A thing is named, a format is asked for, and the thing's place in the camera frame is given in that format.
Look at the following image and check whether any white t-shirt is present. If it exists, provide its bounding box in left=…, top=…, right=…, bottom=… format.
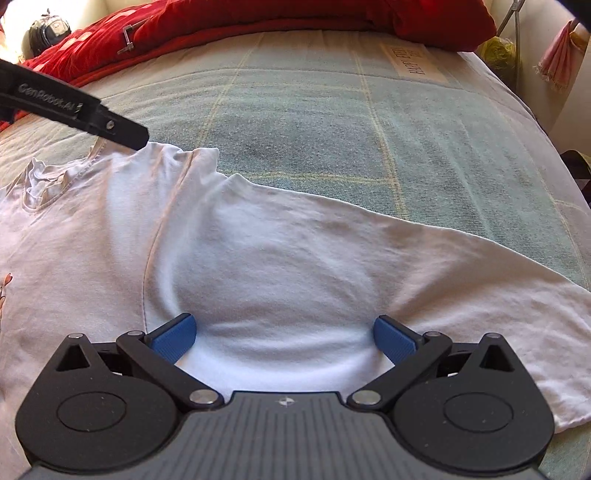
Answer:
left=1, top=141, right=590, bottom=479

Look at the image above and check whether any red quilt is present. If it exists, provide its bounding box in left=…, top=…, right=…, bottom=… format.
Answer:
left=19, top=0, right=496, bottom=90

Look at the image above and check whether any green plaid bed sheet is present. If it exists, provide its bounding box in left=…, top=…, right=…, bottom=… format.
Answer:
left=0, top=30, right=591, bottom=480

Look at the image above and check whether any yellow plastic bag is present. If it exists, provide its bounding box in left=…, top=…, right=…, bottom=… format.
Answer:
left=477, top=36, right=517, bottom=85

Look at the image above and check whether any pink curtain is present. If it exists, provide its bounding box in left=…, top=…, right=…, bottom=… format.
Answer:
left=536, top=18, right=590, bottom=91

